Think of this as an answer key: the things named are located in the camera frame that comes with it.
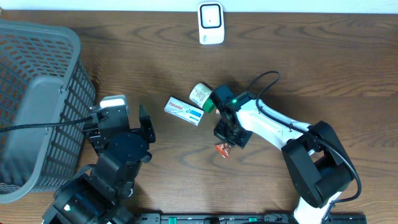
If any orange Top chocolate bar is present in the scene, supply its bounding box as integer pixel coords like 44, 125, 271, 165
215, 143, 232, 159

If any green lid jar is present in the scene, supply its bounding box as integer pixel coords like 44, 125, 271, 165
189, 83, 215, 113

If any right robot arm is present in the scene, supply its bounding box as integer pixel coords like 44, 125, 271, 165
210, 85, 360, 223

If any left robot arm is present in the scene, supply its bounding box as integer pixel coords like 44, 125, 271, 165
43, 105, 155, 223

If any white barcode scanner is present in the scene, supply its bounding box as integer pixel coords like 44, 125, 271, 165
198, 2, 224, 45

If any white Panadol box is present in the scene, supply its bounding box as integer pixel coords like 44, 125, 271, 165
164, 96, 204, 126

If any grey plastic basket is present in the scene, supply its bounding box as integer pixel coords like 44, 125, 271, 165
1, 20, 96, 203

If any black left camera cable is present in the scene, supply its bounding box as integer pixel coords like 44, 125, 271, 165
0, 115, 94, 134

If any black camera cable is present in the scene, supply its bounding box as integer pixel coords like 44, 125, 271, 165
247, 70, 363, 224
0, 115, 94, 134

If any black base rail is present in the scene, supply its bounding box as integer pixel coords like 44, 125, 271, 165
133, 212, 368, 224

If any black right camera cable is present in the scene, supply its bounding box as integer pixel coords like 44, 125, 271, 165
247, 70, 363, 224

